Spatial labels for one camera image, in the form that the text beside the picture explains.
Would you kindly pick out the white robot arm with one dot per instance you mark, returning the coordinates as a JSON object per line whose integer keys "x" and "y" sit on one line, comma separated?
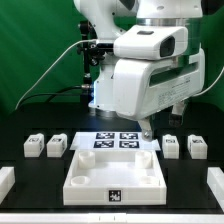
{"x": 113, "y": 18}

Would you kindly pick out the white square table top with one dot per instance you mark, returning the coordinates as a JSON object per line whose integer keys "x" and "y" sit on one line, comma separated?
{"x": 114, "y": 177}

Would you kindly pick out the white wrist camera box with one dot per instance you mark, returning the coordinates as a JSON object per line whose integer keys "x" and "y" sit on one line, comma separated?
{"x": 151, "y": 42}

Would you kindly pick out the white sheet with tags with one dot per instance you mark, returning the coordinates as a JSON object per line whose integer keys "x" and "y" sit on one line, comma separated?
{"x": 112, "y": 141}

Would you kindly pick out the white obstacle bar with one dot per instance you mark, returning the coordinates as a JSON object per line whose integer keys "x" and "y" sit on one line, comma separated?
{"x": 7, "y": 180}
{"x": 215, "y": 181}

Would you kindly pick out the white obstacle bar left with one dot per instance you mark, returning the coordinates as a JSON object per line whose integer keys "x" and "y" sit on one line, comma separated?
{"x": 7, "y": 180}

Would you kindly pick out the black camera stand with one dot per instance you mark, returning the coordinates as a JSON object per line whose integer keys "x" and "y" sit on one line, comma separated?
{"x": 86, "y": 50}

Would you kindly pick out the white obstacle bar right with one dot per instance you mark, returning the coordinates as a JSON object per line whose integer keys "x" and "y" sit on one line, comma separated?
{"x": 215, "y": 181}

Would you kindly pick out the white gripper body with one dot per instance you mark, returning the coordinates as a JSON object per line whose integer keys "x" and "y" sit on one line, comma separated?
{"x": 142, "y": 88}

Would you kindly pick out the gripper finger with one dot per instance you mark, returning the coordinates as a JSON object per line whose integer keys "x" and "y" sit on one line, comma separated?
{"x": 176, "y": 116}
{"x": 146, "y": 129}

